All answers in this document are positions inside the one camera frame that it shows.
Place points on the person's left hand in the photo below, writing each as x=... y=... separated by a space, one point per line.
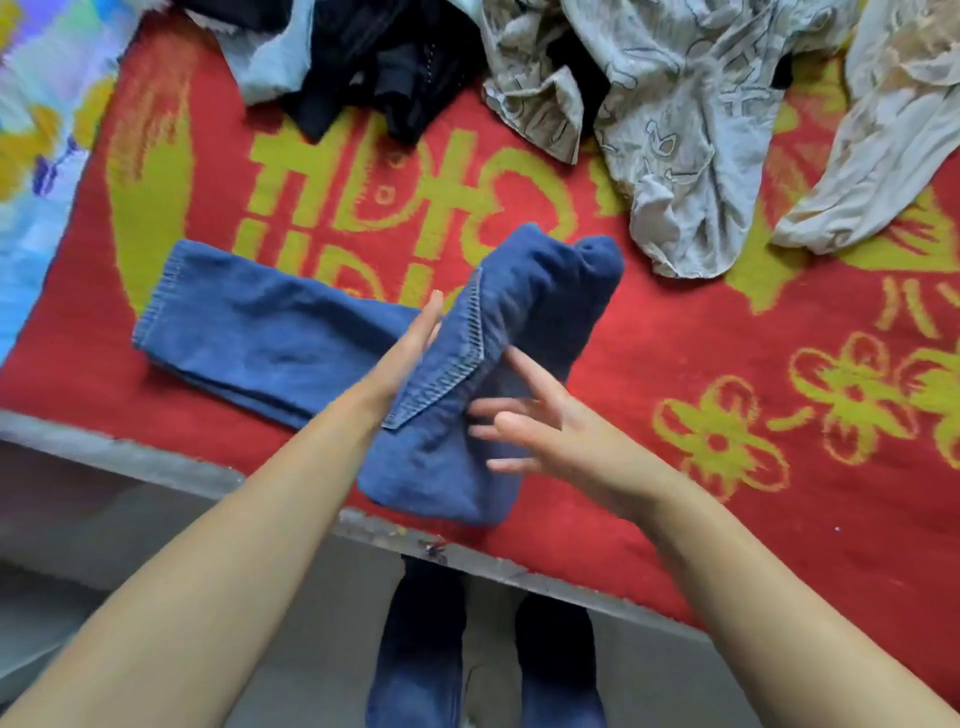
x=398 y=368

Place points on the person's right hand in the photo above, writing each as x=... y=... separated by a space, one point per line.
x=578 y=443

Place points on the blue jeans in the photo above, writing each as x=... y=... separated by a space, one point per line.
x=255 y=330

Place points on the pile of mixed clothes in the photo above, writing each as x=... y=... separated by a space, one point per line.
x=675 y=120

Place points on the grey wardrobe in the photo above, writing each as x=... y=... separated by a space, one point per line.
x=38 y=630

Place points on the person's right forearm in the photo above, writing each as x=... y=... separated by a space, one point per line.
x=780 y=615

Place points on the person's left forearm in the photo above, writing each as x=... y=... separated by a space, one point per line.
x=210 y=585

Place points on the person's blue trousers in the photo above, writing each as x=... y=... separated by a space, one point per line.
x=420 y=645

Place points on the red and yellow blanket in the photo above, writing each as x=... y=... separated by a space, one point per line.
x=720 y=360

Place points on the blue patterned pillow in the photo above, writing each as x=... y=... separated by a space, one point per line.
x=38 y=135

